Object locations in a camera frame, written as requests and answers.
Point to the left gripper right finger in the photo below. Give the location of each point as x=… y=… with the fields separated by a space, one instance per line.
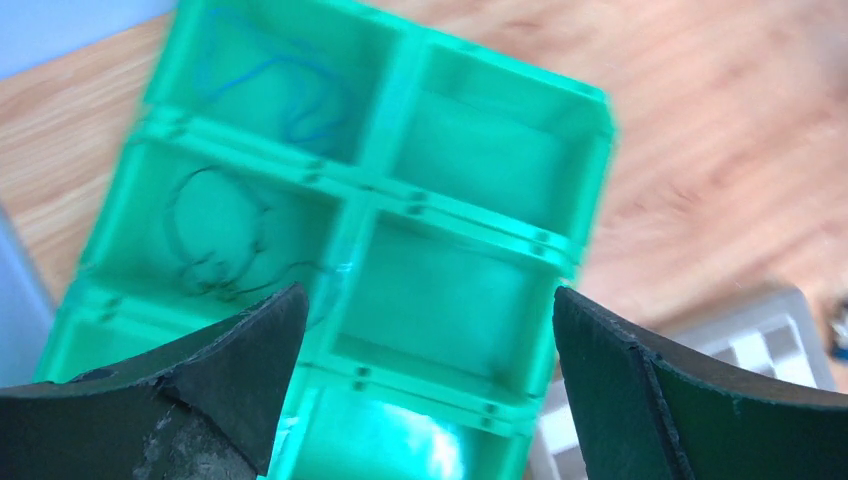
x=647 y=407

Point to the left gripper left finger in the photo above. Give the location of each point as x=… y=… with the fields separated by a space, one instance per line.
x=204 y=406

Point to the wooden chessboard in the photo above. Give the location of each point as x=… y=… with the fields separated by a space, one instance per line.
x=769 y=331

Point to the green compartment tray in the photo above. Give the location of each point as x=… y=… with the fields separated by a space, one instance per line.
x=428 y=193

